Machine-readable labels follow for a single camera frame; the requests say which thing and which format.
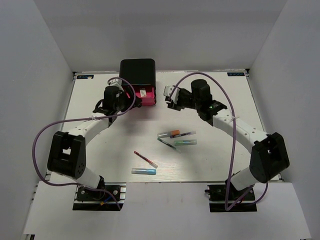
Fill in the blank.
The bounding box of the pink drawer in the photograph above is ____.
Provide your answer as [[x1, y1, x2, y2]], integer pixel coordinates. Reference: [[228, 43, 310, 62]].
[[133, 85, 156, 107]]

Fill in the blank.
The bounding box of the white eraser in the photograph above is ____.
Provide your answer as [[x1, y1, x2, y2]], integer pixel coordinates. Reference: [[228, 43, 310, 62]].
[[139, 88, 148, 98]]

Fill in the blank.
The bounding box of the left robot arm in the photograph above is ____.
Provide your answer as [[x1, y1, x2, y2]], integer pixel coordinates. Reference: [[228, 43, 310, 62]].
[[47, 86, 141, 200]]

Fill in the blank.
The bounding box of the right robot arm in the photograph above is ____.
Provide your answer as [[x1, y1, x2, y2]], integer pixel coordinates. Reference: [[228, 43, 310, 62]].
[[163, 79, 290, 200]]

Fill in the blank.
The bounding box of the orange capped marker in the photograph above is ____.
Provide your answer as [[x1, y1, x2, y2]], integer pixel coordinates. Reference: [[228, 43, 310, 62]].
[[157, 130, 180, 139]]

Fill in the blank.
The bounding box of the purple pen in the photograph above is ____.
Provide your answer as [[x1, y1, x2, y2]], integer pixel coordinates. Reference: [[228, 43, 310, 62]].
[[170, 131, 197, 139]]

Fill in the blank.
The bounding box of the green pen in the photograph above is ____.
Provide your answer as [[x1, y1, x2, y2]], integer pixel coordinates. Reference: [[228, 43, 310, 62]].
[[157, 138, 181, 153]]

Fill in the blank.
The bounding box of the green capped marker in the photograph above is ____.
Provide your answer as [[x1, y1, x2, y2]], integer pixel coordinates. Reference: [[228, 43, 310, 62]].
[[174, 139, 198, 146]]

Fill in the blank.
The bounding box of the black drawer cabinet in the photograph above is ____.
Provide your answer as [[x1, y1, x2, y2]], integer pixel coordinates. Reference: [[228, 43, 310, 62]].
[[118, 58, 158, 107]]

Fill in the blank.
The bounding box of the left blue label sticker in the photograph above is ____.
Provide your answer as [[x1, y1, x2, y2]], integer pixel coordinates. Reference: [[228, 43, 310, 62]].
[[76, 74, 94, 80]]

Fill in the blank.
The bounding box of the blue label sticker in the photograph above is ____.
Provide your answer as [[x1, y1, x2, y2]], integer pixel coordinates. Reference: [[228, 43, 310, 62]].
[[76, 74, 94, 80], [227, 72, 246, 77]]

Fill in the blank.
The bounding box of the right blue label sticker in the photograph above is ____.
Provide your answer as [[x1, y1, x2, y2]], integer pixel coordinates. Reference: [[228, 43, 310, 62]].
[[227, 72, 246, 77]]

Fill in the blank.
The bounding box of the red pen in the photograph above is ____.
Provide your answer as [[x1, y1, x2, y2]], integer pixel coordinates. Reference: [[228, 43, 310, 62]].
[[133, 151, 158, 169]]

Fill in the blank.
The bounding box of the blue capped marker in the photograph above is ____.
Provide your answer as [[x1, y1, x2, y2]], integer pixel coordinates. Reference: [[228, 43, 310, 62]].
[[131, 168, 157, 175]]

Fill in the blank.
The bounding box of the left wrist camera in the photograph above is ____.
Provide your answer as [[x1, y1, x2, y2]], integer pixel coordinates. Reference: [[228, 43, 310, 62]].
[[107, 77, 123, 88]]

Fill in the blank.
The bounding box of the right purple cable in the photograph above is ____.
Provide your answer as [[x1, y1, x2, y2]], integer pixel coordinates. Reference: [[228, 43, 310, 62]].
[[168, 72, 270, 211]]

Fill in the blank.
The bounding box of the purple cable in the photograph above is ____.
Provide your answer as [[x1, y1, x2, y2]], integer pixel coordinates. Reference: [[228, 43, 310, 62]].
[[32, 77, 141, 210], [168, 72, 270, 211]]

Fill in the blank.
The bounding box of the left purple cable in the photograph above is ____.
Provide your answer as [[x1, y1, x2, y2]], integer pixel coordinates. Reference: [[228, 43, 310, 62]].
[[32, 77, 141, 210]]

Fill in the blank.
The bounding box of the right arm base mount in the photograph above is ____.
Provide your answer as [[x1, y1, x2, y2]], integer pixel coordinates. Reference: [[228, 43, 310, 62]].
[[204, 183, 258, 214]]

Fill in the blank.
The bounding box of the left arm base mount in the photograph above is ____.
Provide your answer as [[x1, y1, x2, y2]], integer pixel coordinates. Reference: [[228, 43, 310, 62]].
[[72, 183, 127, 212]]

